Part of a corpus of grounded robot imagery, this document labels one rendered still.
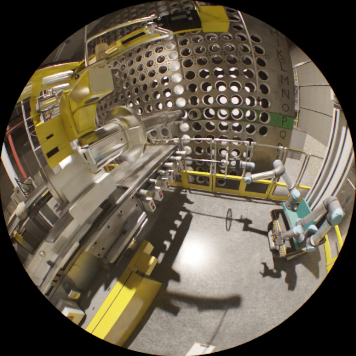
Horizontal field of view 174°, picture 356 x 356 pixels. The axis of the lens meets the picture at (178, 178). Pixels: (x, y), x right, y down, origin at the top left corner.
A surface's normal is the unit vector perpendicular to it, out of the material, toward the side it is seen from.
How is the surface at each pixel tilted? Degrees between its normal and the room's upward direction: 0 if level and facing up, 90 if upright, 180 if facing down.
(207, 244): 0
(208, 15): 90
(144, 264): 0
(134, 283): 0
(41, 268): 90
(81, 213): 90
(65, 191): 68
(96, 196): 90
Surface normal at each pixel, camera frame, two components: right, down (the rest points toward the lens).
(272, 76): -0.39, 0.58
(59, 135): 0.91, 0.12
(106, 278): -0.15, -0.80
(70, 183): 0.79, -0.19
